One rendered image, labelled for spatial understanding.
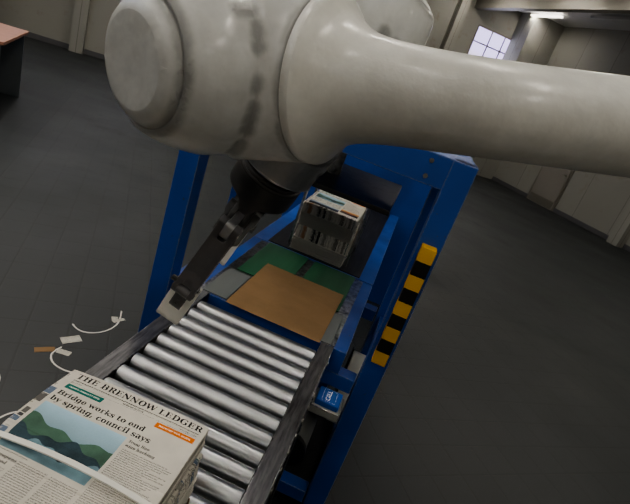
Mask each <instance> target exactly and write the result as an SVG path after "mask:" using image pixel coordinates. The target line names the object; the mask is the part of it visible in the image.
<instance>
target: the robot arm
mask: <svg viewBox="0 0 630 504"><path fill-rule="evenodd" d="M433 22H434V17H433V14H432V12H431V9H430V7H429V5H428V3H427V1H426V0H120V2H119V4H118V6H117V7H116V9H115V10H114V12H113V13H112V15H111V17H110V20H109V23H108V26H107V30H106V36H105V48H104V57H105V66H106V73H107V77H108V81H109V84H110V87H111V90H112V93H113V95H114V97H115V99H116V101H117V102H118V104H119V106H120V107H121V108H122V109H123V111H124V112H125V114H126V115H127V117H128V118H129V120H130V121H131V122H132V124H133V125H134V126H135V127H136V128H137V129H138V130H140V131H141V132H142V133H144V134H145V135H147V136H149V137H150V138H152V139H154V140H156V141H158V142H160V143H162V144H164V145H167V146H170V147H173V148H175V149H178V150H182V151H185V152H189V153H193V154H199V155H228V156H229V157H230V158H232V159H234V160H238V161H237V162H236V164H235V165H234V167H233V169H232V170H231V173H230V181H231V184H232V187H233V189H234V190H235V192H236V196H235V198H233V197H232V199H231V200H230V201H229V202H228V204H227V205H226V206H225V211H224V213H223V214H222V215H221V216H220V218H219V219H218V220H217V222H216V223H215V224H214V226H213V230H212V232H211V233H210V235H209V236H208V237H207V239H206V240H205V241H204V243H203V244H202V245H201V247H200V248H199V250H198V251H197V252H196V254H195V255H194V256H193V258H192V259H191V260H190V262H189V263H188V265H187V266H186V267H185V269H184V270H183V271H182V273H181V274H180V275H179V276H177V275H176V274H173V275H172V277H171V279H172V280H173V281H174V282H173V283H172V284H171V285H172V286H171V288H170V290H169V291H168V293H167V294H166V296H165V298H164V299H163V301H162V302H161V304H160V305H159V307H158V308H157V310H156V312H157V313H159V314H160V315H162V316H163V317H165V318H166V319H167V320H169V321H170V322H172V323H173V324H175V325H177V324H178V323H179V322H180V320H181V319H182V318H183V316H184V315H185V314H186V312H187V311H188V309H189V308H190V307H191V305H192V304H193V302H194V301H195V300H196V298H197V297H198V295H199V294H200V293H201V291H202V290H203V289H202V285H203V284H204V283H205V281H206V280H207V279H208V277H209V276H210V275H211V273H212V272H213V271H214V269H215V268H216V267H217V265H218V264H219V263H220V264H221V265H225V264H226V262H227V261H228V260H229V258H230V257H231V255H232V254H233V253H234V251H235V250H236V249H237V247H238V246H239V244H240V243H241V242H242V240H243V239H244V238H245V236H246V235H247V233H248V232H250V233H251V234H252V232H253V231H254V230H255V228H256V225H257V223H258V222H259V221H260V219H261V218H262V217H263V216H264V215H265V213H266V214H272V215H277V214H282V213H284V212H286V211H287V210H288V209H289V208H290V206H291V205H292V204H293V202H294V201H295V200H296V198H297V197H298V196H299V195H300V193H301V192H306V191H310V187H311V186H312V184H313V183H314V182H316V179H319V176H321V175H323V174H324V173H325V172H326V170H327V169H328V168H329V167H330V165H331V164H332V163H333V162H334V161H335V160H336V159H337V158H338V156H339V154H340V153H341V152H342V150H343V149H344V148H345V147H347V146H349V145H354V144H377V145H388V146H396V147H404V148H412V149H419V150H427V151H434V152H441V153H449V154H456V155H464V156H472V157H479V158H487V159H494V160H502V161H509V162H517V163H524V164H531V165H539V166H546V167H553V168H561V169H568V170H575V171H582V172H590V173H597V174H604V175H611V176H619V177H626V178H630V76H626V75H618V74H610V73H602V72H594V71H586V70H578V69H570V68H562V67H554V66H547V65H539V64H531V63H524V62H517V61H510V60H503V59H496V58H490V57H484V56H477V55H471V54H465V53H460V52H454V51H448V50H443V49H437V48H433V47H428V46H425V45H426V42H427V40H428V37H429V35H430V32H431V29H432V26H433Z"/></svg>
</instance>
